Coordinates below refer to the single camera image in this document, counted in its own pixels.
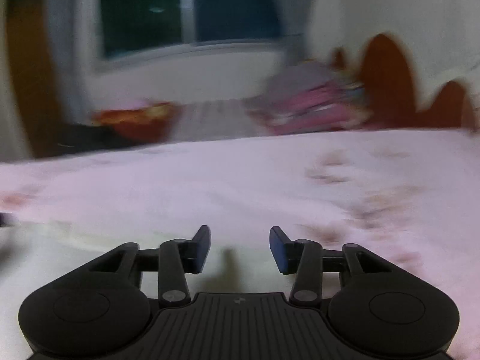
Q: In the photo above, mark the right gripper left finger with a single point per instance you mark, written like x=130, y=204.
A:
x=178, y=258

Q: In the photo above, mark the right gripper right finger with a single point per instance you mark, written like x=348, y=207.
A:
x=302, y=258

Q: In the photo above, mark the white knitted garment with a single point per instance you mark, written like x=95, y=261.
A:
x=19, y=237

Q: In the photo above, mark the stack of folded clothes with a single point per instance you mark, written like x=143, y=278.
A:
x=310, y=97

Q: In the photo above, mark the pink floral bed sheet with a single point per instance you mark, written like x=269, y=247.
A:
x=410, y=196

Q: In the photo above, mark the red patterned blanket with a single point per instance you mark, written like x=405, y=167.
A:
x=148, y=124

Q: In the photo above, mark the grey striped pillow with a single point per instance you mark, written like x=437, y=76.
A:
x=215, y=120

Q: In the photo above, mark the black cloth bundle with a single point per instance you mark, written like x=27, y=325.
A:
x=77, y=138

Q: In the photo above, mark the red heart-shaped headboard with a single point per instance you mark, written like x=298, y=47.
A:
x=387, y=78

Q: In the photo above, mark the grey right curtain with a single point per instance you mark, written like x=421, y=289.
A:
x=294, y=15

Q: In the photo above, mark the grey curtain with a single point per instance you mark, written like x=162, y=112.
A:
x=61, y=17
x=294, y=15

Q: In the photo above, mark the grey left curtain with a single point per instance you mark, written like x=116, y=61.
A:
x=61, y=17

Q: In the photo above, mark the brown wooden door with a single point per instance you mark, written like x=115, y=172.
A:
x=32, y=76

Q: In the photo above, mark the window with white frame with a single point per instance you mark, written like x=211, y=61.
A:
x=130, y=31

